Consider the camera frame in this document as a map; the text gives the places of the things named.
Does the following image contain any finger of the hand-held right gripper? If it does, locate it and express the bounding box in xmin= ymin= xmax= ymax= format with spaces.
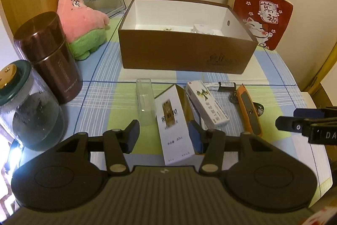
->
xmin=293 ymin=107 xmax=337 ymax=119
xmin=275 ymin=116 xmax=337 ymax=134

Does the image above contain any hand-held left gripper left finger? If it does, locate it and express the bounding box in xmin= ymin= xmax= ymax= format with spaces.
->
xmin=56 ymin=120 xmax=140 ymax=176

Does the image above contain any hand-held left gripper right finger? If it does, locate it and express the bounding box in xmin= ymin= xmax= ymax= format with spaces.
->
xmin=188 ymin=120 xmax=273 ymax=176

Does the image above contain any white and gold carton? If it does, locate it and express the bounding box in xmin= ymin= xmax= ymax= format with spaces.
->
xmin=154 ymin=84 xmax=197 ymax=165

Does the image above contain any white carton with green print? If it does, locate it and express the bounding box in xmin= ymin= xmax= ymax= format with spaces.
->
xmin=185 ymin=80 xmax=230 ymax=130

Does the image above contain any clear plastic tube case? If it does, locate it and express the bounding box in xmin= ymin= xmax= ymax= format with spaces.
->
xmin=136 ymin=78 xmax=158 ymax=127

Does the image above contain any orange utility knife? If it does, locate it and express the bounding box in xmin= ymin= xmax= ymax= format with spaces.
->
xmin=235 ymin=84 xmax=263 ymax=136

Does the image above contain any brown cardboard box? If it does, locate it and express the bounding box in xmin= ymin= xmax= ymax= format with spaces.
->
xmin=118 ymin=0 xmax=259 ymax=75

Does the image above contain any yellow board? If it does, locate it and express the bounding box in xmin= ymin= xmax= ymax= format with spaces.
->
xmin=301 ymin=42 xmax=337 ymax=96

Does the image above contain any small silver black tube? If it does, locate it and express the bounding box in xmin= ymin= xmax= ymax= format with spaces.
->
xmin=207 ymin=81 xmax=237 ymax=92

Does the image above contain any red white printed object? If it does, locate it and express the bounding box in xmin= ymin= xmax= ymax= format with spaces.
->
xmin=303 ymin=204 xmax=337 ymax=225

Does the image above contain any glass jar with green lid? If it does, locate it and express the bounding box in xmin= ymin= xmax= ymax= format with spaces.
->
xmin=0 ymin=60 xmax=65 ymax=152

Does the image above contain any red cat cushion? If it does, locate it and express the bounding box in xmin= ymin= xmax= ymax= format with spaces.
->
xmin=228 ymin=0 xmax=294 ymax=51

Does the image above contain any small white box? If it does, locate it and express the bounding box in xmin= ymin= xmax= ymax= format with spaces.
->
xmin=193 ymin=23 xmax=214 ymax=35

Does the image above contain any brown metal canister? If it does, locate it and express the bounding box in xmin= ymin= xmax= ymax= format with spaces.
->
xmin=13 ymin=11 xmax=84 ymax=105

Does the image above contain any pink starfish plush toy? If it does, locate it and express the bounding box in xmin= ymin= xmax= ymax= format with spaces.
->
xmin=57 ymin=0 xmax=110 ymax=61

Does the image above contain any patterned cloth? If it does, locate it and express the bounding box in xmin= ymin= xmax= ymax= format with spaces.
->
xmin=0 ymin=160 xmax=17 ymax=218

